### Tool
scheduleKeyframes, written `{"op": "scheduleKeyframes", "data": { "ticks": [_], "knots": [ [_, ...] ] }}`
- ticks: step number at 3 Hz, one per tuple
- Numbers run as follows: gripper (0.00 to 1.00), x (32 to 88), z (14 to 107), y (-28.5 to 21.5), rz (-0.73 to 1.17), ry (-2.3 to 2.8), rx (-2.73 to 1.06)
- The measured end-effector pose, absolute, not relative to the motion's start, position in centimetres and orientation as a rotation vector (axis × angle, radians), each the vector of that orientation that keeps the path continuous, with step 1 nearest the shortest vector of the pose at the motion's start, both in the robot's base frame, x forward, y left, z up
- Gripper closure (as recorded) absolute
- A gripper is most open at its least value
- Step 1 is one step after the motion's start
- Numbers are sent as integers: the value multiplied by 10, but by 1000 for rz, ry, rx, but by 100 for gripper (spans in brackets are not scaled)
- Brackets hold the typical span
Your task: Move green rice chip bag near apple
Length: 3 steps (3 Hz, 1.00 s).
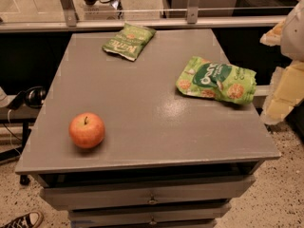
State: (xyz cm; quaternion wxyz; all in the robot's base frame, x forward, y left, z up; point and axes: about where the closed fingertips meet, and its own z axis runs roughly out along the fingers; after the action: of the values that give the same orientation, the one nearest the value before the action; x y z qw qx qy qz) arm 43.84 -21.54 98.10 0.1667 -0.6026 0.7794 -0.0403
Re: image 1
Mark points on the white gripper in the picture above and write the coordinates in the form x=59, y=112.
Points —
x=294, y=35

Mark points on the green rice chip bag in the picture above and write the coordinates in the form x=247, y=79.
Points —
x=221, y=82

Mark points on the green kettle chip bag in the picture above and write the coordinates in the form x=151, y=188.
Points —
x=130, y=41

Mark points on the red apple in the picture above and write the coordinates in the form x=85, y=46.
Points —
x=87, y=130

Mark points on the grey side shelf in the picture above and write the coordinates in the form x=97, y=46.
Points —
x=262, y=91

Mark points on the grey drawer cabinet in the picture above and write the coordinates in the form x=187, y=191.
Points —
x=152, y=132

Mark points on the top grey drawer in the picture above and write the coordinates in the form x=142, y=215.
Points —
x=149, y=192

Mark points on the grey drawer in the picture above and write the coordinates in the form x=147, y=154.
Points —
x=150, y=216
x=149, y=192

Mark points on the lower grey drawer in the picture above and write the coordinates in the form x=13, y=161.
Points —
x=150, y=216

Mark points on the black headphones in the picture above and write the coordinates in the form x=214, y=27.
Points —
x=33, y=97

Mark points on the black side stand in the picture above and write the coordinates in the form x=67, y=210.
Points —
x=23, y=115

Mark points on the black white sneaker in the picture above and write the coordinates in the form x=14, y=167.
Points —
x=29, y=220

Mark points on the white box with cables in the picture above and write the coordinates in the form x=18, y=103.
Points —
x=102, y=9

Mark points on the metal railing frame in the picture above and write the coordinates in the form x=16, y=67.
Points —
x=68, y=15

